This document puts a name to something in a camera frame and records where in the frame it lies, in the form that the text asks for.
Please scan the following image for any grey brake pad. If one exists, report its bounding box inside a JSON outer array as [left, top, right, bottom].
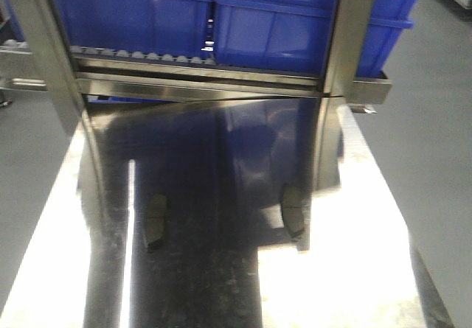
[[144, 193, 168, 252], [281, 184, 305, 239]]

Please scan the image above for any large blue plastic bin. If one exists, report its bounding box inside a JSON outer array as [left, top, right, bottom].
[[213, 0, 417, 78]]

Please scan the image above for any blue plastic bin left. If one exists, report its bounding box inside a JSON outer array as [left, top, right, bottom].
[[55, 0, 212, 58]]

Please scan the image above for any stainless steel rack frame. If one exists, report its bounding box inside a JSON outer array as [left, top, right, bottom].
[[0, 0, 392, 196]]

